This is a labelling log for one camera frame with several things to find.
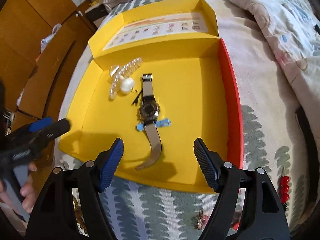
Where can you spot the small rhinestone brooch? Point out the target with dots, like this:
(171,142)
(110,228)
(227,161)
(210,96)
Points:
(200,220)

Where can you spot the blue hair clip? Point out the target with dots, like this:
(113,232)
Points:
(161,123)

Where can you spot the pearl hair claw clip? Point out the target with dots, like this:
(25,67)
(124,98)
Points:
(126,71)

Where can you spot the white plastic bag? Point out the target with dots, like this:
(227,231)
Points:
(46,40)

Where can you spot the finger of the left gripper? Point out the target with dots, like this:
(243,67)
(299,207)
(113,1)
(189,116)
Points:
(53,131)
(40,124)

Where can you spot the grey strap wristwatch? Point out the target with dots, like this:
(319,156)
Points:
(148,112)

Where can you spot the yellow cardboard box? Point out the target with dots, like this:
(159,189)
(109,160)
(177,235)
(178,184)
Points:
(193,83)

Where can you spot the red gourd santa ornament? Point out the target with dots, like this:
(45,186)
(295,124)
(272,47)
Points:
(236,220)

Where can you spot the person left hand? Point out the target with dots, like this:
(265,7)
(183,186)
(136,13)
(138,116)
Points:
(27,192)

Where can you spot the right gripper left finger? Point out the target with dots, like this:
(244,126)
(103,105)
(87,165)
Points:
(53,216)

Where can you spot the black hair pin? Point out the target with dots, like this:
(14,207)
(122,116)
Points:
(136,100)

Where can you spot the light blue floral duvet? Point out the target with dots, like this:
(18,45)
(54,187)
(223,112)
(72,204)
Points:
(289,27)

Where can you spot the red berry hair clip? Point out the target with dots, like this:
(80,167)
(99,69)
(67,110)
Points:
(284,188)

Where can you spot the bedside nightstand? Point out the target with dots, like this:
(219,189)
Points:
(96,13)

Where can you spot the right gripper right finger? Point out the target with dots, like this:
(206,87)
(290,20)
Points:
(250,192)

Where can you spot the white garlic shaped ornament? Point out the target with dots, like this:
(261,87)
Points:
(126,84)

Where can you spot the leaf pattern bed sheet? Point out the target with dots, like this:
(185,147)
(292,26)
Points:
(275,139)

